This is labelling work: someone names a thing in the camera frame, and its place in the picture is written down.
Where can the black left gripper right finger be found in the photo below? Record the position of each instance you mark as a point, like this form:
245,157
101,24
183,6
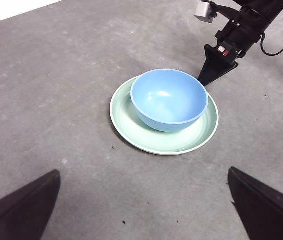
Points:
269,215

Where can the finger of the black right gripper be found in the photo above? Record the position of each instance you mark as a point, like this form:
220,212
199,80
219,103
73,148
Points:
227,70
212,65

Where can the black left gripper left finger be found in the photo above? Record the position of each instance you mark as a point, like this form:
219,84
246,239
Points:
19,215

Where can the blue ribbed bowl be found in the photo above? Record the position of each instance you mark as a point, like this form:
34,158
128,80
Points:
169,105

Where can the green round plate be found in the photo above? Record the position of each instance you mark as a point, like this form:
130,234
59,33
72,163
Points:
161,142

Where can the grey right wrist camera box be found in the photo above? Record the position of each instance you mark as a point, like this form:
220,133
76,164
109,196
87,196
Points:
205,11

